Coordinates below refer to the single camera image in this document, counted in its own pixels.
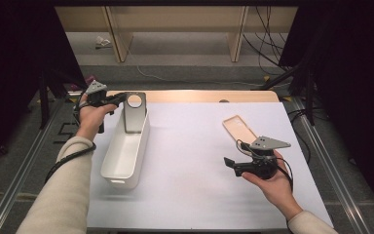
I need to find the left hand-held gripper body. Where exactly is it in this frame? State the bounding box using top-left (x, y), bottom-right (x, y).
top-left (83, 80), bottom-right (118, 135)

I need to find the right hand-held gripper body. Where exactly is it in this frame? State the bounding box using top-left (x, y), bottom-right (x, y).
top-left (233, 136), bottom-right (292, 180)

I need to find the beige phone case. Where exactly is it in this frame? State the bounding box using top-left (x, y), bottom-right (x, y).
top-left (222, 114), bottom-right (259, 145)

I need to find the white plastic storage bin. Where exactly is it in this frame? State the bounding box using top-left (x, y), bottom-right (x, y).
top-left (99, 100), bottom-right (151, 190)

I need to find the person's left hand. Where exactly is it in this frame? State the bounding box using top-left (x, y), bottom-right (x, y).
top-left (75, 94), bottom-right (118, 141)

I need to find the person's right hand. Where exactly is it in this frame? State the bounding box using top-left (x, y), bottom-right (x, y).
top-left (242, 149), bottom-right (303, 220)

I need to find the white table cover sheet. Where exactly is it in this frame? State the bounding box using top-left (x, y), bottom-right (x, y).
top-left (86, 101), bottom-right (335, 232)

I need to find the crumpled white paper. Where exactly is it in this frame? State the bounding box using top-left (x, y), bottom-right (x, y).
top-left (94, 35), bottom-right (112, 50)

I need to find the wooden table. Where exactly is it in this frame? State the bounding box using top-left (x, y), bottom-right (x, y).
top-left (105, 90), bottom-right (281, 103)

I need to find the wooden shelf unit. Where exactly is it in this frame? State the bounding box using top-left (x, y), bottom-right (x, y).
top-left (55, 5), bottom-right (298, 63)

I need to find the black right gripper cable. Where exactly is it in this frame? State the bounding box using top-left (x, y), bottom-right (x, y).
top-left (274, 156), bottom-right (295, 193)

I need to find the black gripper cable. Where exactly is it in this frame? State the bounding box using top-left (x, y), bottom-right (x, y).
top-left (274, 156), bottom-right (295, 193)
top-left (44, 141), bottom-right (97, 184)

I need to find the white floor cable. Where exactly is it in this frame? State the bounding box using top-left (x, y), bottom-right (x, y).
top-left (135, 64), bottom-right (264, 88)

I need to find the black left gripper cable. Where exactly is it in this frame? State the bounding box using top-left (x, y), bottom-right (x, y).
top-left (44, 141), bottom-right (97, 184)

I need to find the metal floor rail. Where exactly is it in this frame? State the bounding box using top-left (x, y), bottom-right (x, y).
top-left (290, 97), bottom-right (371, 234)
top-left (0, 100), bottom-right (62, 234)

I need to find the bundle of black floor cables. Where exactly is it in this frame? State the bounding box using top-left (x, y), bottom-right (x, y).
top-left (243, 6), bottom-right (294, 76)

